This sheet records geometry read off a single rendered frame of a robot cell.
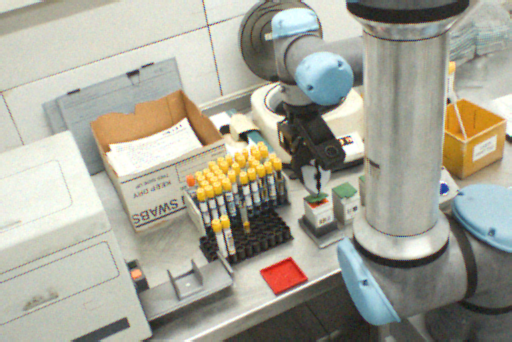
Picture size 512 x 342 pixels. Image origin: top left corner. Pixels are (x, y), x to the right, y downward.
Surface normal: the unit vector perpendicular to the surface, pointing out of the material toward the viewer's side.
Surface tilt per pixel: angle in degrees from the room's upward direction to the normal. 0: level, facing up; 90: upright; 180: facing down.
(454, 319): 71
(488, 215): 10
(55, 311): 90
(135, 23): 90
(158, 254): 0
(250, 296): 0
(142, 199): 89
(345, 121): 90
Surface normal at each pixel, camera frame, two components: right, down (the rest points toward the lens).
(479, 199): 0.04, -0.82
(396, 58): -0.38, 0.55
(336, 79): 0.28, 0.53
